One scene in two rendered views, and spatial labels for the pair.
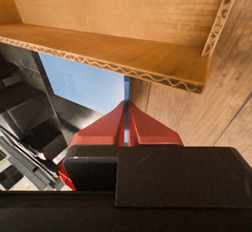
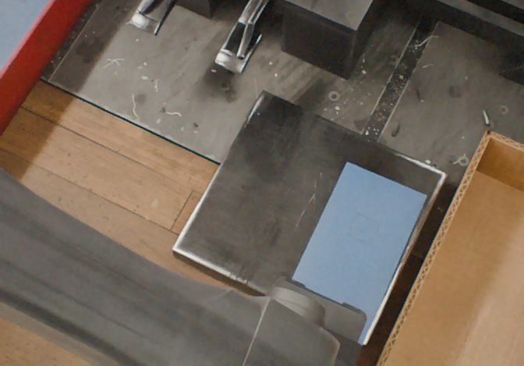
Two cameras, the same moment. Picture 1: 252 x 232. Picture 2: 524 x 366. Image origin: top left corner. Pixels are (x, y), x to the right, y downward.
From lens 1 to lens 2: 0.65 m
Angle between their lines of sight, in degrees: 29
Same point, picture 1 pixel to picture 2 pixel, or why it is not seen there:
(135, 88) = not seen: hidden behind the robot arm
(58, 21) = (443, 254)
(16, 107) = (349, 44)
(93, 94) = (333, 271)
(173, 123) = not seen: outside the picture
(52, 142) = not seen: outside the picture
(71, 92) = (342, 217)
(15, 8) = (492, 176)
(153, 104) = not seen: hidden behind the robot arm
